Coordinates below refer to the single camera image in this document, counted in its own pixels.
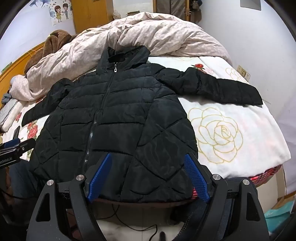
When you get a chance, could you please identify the wooden headboard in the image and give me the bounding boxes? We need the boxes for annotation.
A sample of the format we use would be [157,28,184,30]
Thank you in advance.
[0,43,45,109]

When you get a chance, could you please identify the cartoon wall poster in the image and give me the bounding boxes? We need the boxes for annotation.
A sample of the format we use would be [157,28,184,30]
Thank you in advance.
[50,2,72,26]

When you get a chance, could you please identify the brown fleece blanket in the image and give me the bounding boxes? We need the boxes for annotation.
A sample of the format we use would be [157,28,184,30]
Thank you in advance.
[24,30,75,72]

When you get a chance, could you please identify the teal packaging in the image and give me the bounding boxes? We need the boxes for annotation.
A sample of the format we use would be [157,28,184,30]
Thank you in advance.
[265,202,292,220]

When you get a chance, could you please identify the person's leg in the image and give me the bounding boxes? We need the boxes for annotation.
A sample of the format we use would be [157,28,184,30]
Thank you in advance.
[6,159,41,202]

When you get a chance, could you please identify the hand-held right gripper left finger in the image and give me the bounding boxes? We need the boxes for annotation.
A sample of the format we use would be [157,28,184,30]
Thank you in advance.
[26,153,113,241]

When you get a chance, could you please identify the black cable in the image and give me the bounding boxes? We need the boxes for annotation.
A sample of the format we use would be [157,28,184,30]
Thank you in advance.
[113,204,162,241]

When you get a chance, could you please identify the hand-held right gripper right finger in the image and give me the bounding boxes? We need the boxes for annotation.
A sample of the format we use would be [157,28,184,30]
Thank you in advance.
[184,152,270,241]

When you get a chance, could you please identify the grey pillow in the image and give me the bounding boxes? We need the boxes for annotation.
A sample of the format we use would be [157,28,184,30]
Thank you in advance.
[0,100,22,130]

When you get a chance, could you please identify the hanging dark clothes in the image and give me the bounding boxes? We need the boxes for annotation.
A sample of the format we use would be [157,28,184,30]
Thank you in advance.
[193,0,203,22]

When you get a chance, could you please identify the grey wall panel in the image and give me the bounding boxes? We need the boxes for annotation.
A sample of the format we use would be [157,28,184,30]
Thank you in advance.
[240,0,262,8]

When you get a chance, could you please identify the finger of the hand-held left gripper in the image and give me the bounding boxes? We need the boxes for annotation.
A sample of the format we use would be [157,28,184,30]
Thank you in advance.
[17,138,36,156]
[0,138,21,151]

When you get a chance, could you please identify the pink patterned duvet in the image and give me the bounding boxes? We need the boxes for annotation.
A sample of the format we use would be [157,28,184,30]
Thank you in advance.
[10,11,232,101]

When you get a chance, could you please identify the floral rose bed sheet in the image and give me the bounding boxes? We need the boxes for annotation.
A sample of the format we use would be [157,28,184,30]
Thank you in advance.
[0,56,292,186]

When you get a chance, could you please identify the wooden wardrobe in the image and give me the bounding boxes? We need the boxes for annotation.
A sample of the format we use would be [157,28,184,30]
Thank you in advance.
[71,0,114,34]

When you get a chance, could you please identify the black puffer jacket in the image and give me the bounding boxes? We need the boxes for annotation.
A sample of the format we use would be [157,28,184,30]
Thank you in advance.
[22,46,263,204]

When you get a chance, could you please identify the wooden framed fabric closet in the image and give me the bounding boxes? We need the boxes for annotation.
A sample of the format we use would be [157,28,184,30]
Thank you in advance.
[159,0,193,22]

